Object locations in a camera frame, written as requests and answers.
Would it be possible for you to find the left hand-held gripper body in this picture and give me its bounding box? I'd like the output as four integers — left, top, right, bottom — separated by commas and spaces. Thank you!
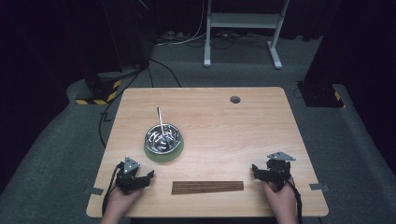
115, 156, 148, 195

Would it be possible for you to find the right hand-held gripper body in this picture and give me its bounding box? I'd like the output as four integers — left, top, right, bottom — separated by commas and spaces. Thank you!
265, 151, 296, 189

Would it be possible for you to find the shiny steel bowl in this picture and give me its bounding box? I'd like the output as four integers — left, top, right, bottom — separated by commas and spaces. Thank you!
144, 123, 182, 155

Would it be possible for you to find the row of brown chopsticks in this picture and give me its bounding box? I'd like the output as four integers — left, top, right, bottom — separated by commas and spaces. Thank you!
171, 180, 245, 196

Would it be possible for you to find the person's right hand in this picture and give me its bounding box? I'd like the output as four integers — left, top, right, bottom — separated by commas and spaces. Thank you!
261, 182, 297, 218

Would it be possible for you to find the green round plate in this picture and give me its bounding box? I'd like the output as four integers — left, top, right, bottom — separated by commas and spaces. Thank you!
143, 136, 185, 163

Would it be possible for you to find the grey tape piece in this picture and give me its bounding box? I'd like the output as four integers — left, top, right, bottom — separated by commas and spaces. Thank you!
309, 183, 331, 192
84, 187, 105, 196

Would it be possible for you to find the black yellow striped stand base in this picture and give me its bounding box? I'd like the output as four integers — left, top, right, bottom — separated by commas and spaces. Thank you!
75, 72, 122, 106
296, 80, 346, 109

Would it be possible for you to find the white metal stand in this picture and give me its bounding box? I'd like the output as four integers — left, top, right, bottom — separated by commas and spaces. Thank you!
203, 0, 290, 70

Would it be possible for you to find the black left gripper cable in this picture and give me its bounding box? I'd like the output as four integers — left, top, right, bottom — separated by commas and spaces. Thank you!
101, 161, 123, 217

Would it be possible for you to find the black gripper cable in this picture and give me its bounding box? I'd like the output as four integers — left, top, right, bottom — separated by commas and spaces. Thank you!
288, 179, 304, 224
101, 161, 123, 217

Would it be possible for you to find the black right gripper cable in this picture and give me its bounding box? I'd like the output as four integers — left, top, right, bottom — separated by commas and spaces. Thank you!
288, 179, 304, 224

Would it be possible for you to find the black floor cable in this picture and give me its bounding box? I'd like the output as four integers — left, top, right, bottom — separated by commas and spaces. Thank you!
98, 70, 142, 147
148, 57, 182, 89

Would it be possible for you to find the white cable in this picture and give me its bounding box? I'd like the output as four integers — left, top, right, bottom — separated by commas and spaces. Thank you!
153, 0, 208, 49

